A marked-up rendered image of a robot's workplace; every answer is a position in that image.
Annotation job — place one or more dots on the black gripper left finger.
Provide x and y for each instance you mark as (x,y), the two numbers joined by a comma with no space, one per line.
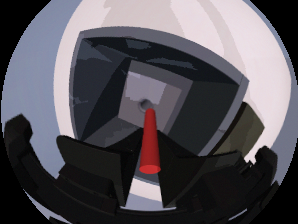
(117,162)

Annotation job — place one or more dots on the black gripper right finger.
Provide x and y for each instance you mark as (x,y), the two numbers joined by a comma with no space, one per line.
(180,169)

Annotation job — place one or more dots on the red peg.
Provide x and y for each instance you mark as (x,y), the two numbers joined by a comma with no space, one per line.
(150,154)

